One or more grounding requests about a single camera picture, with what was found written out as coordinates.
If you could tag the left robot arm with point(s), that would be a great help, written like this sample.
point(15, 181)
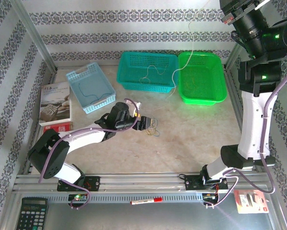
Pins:
point(85, 139)

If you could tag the red booklet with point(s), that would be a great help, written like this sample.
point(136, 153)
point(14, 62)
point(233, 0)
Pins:
point(59, 127)

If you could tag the aluminium frame post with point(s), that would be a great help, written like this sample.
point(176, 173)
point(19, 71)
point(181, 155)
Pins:
point(230, 60)
point(34, 33)

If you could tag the aluminium mounting rail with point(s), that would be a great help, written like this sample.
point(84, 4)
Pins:
point(138, 182)

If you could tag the small circuit board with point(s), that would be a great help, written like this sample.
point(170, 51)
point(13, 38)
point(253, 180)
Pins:
point(209, 197)
point(77, 197)

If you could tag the teal plastic basket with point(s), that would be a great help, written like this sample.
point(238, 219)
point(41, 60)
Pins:
point(133, 72)

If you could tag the black calculator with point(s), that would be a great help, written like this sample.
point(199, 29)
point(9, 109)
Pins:
point(31, 215)

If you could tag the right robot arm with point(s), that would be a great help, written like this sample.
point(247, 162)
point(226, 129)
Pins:
point(253, 124)

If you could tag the grey cover book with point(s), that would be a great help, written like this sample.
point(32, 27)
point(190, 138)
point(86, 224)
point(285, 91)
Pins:
point(53, 103)

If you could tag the red USB drive package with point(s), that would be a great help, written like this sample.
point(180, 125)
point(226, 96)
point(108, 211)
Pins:
point(251, 201)

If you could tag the aluminium side rail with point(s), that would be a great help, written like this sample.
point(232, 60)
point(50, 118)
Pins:
point(233, 81)
point(51, 80)

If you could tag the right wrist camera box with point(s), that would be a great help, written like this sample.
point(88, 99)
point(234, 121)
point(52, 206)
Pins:
point(263, 4)

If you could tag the light blue plastic basket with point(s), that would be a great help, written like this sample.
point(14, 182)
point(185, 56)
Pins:
point(90, 79)

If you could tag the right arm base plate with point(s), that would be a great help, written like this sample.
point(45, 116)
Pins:
point(193, 183)

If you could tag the green plastic basket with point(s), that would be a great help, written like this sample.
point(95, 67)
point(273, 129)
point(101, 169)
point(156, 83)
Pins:
point(205, 79)

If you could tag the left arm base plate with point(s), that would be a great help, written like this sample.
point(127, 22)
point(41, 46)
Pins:
point(93, 183)

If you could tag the red capped marker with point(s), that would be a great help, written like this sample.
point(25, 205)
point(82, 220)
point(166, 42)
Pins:
point(143, 201)

